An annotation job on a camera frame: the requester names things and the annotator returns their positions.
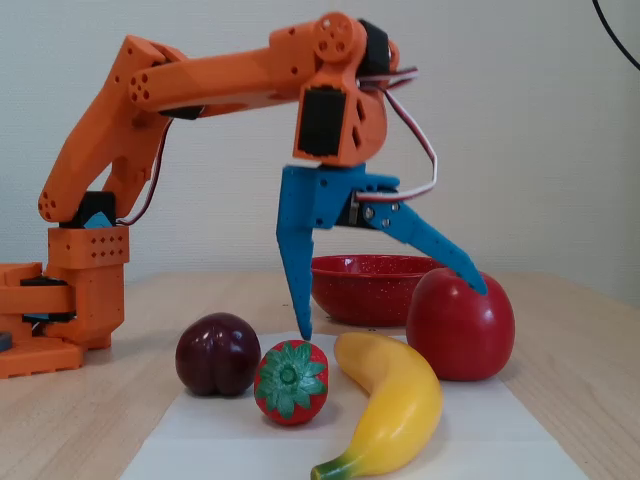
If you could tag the orange robot base clamp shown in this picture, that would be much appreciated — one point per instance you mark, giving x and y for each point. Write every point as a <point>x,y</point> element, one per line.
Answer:
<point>35,357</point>

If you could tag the red speckled enamel bowl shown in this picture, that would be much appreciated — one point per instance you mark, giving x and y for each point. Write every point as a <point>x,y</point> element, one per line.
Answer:
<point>360,295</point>

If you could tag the yellow plastic banana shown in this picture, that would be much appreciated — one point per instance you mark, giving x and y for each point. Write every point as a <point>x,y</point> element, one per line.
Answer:
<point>400,400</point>

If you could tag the red plastic apple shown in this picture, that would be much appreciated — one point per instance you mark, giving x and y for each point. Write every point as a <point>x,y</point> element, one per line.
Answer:
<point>460,335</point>

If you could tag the white paper sheet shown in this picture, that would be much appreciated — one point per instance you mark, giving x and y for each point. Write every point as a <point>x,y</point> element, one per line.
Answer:
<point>475,440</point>

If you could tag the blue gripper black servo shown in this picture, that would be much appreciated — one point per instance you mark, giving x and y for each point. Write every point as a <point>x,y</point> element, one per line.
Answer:
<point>320,197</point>

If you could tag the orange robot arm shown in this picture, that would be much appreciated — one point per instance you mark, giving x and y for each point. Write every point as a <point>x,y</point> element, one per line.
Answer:
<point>220,75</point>

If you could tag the dark purple plastic plum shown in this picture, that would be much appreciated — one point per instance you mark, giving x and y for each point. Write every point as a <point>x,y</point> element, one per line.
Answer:
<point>217,355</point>

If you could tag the red plastic strawberry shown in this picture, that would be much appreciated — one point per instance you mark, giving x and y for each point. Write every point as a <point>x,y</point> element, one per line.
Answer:
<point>290,382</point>

